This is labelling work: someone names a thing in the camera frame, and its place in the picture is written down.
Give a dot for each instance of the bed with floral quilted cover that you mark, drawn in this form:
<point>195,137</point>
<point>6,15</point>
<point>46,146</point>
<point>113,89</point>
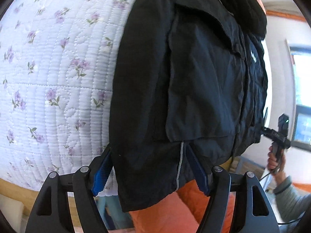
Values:
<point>55,77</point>

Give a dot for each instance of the person's legs in orange pants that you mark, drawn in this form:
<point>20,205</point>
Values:
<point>184,208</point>

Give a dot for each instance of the dark framed window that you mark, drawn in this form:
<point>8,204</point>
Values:
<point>301,97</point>

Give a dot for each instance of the black hooded jacket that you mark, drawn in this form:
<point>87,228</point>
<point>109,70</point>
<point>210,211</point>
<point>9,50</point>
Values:
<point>194,77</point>

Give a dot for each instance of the person's right hand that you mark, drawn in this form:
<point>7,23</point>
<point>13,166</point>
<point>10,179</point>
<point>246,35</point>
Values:
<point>272,161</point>

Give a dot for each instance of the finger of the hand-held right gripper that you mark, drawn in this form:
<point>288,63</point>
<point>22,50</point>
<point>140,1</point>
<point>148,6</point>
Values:
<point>265,129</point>

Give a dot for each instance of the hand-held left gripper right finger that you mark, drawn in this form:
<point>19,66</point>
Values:
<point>198,172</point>

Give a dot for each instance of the person's right forearm grey sleeve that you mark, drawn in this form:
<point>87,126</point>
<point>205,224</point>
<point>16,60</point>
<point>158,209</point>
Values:
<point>290,199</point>

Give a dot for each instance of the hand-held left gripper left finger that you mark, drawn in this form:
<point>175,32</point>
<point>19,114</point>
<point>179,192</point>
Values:
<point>102,174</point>

